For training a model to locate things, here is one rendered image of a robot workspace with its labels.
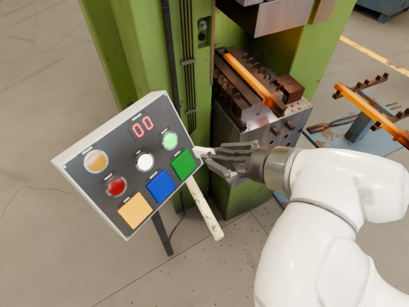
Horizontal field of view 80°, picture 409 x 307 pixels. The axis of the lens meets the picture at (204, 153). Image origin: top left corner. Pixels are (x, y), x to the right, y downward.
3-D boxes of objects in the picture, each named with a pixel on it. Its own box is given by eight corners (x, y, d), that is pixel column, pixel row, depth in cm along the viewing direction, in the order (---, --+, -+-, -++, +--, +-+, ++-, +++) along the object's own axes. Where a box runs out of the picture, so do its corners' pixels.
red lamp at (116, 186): (128, 192, 65) (124, 183, 61) (111, 198, 63) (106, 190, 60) (125, 182, 66) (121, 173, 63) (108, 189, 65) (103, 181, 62)
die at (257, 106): (279, 107, 107) (284, 92, 100) (240, 122, 102) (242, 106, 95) (231, 59, 130) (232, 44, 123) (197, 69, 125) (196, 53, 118)
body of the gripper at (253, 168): (267, 195, 49) (232, 184, 55) (286, 167, 53) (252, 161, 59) (257, 167, 45) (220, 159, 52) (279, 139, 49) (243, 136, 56)
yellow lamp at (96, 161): (110, 167, 60) (104, 157, 57) (90, 175, 59) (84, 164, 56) (107, 158, 62) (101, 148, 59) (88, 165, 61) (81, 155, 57)
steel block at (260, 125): (286, 164, 143) (314, 106, 108) (230, 189, 133) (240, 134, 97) (238, 105, 173) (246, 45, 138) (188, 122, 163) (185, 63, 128)
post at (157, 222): (173, 253, 157) (137, 150, 71) (168, 256, 156) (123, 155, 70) (171, 248, 159) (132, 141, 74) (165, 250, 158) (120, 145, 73)
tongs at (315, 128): (395, 103, 140) (396, 101, 139) (401, 107, 138) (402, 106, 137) (306, 128, 128) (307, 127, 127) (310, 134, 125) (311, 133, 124)
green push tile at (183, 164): (197, 166, 80) (187, 148, 77) (182, 181, 77) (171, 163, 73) (194, 165, 82) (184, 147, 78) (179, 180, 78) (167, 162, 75)
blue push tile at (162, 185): (177, 186, 76) (165, 169, 72) (159, 203, 72) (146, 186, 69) (173, 185, 77) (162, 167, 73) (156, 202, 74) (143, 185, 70)
